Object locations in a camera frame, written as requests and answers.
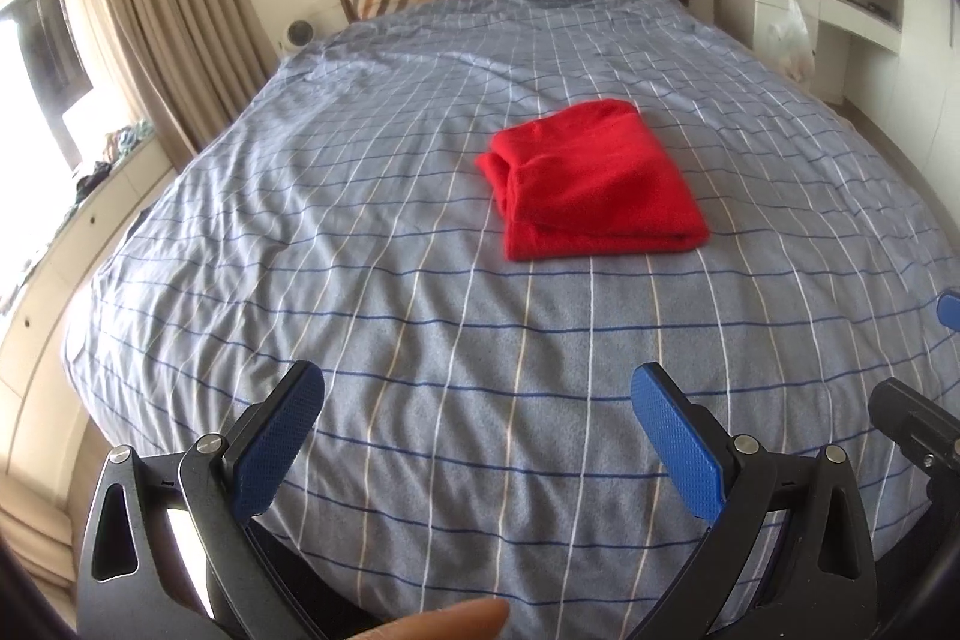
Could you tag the blue plaid duvet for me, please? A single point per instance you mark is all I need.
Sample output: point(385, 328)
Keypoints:
point(375, 235)

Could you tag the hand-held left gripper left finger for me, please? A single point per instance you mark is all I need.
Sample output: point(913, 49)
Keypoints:
point(277, 445)

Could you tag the window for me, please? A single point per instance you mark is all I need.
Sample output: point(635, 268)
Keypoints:
point(45, 63)

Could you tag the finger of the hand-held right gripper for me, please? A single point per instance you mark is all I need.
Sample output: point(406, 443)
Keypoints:
point(951, 311)
point(911, 419)

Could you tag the person's left hand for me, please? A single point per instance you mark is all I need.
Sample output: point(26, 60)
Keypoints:
point(435, 621)

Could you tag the white windowsill cabinet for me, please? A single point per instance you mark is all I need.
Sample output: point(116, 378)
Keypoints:
point(52, 310)

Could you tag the pile of clothes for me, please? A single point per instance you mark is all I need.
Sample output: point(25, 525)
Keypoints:
point(116, 149)

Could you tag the beige curtain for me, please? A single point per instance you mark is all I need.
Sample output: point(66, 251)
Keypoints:
point(180, 10)

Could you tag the red knitted sweater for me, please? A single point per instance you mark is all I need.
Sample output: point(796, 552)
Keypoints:
point(592, 183)

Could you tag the white plastic bag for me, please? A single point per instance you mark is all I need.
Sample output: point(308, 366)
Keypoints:
point(791, 40)

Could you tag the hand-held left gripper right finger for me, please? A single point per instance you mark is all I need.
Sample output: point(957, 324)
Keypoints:
point(682, 445)

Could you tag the small round bedside device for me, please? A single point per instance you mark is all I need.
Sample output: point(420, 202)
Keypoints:
point(299, 36)

